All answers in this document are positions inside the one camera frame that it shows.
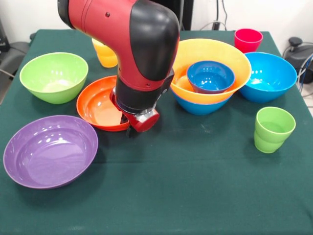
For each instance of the purple bowl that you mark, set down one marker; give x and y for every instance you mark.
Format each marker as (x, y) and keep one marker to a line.
(49, 154)

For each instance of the yellow cup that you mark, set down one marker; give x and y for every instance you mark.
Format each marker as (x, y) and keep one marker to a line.
(106, 58)

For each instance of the grey office chair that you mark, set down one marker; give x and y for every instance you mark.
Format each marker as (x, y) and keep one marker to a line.
(14, 54)

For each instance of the green cup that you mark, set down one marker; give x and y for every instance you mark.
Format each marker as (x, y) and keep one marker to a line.
(271, 139)

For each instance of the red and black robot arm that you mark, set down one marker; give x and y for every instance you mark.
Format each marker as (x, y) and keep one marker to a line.
(137, 49)

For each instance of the dark green tablecloth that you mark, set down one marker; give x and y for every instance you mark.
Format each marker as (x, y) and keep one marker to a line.
(146, 208)

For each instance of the large yellow-orange bowl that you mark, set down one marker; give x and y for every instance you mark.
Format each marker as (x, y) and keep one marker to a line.
(220, 51)

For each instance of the light blue bowl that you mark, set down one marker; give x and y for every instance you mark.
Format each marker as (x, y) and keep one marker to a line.
(271, 73)
(203, 107)

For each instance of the small dark blue bowl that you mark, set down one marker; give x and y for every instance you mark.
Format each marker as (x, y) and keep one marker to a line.
(210, 78)

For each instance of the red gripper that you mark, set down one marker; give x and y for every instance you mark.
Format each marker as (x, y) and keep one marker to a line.
(144, 123)

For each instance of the green bowl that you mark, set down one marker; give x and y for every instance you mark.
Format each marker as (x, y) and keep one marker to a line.
(53, 73)

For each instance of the orange-red shallow bowl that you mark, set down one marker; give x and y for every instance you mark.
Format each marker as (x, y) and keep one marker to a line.
(97, 107)

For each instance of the red cup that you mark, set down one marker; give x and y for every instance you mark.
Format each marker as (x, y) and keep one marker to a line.
(247, 40)

